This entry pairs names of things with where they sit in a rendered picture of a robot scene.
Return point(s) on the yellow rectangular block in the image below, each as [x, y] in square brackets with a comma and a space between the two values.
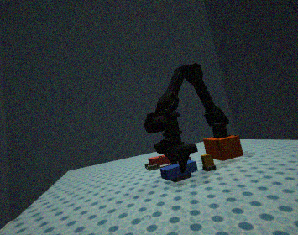
[207, 160]

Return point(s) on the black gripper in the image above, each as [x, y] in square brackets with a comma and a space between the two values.
[182, 152]

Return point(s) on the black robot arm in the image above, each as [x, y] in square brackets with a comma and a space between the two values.
[168, 103]

